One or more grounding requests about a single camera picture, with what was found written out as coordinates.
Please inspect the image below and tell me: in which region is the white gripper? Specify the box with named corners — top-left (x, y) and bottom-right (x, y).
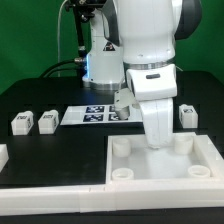
top-left (114, 64), bottom-right (177, 148)

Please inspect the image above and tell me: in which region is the white L-shaped obstacle fence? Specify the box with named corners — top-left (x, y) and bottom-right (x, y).
top-left (0, 145), bottom-right (224, 216)

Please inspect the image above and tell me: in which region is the black cable bundle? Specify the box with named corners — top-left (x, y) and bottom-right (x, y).
top-left (39, 59), bottom-right (85, 80)

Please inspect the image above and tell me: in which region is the white square tabletop part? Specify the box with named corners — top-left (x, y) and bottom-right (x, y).
top-left (106, 132), bottom-right (224, 183)

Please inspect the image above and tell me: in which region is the grey thin cable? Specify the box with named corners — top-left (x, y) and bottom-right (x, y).
top-left (57, 0), bottom-right (69, 78)

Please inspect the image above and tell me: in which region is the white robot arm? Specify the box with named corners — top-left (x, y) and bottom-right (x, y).
top-left (81, 0), bottom-right (202, 148)

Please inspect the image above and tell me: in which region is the white sheet with markers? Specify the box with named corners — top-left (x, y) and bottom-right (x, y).
top-left (61, 104), bottom-right (142, 126)

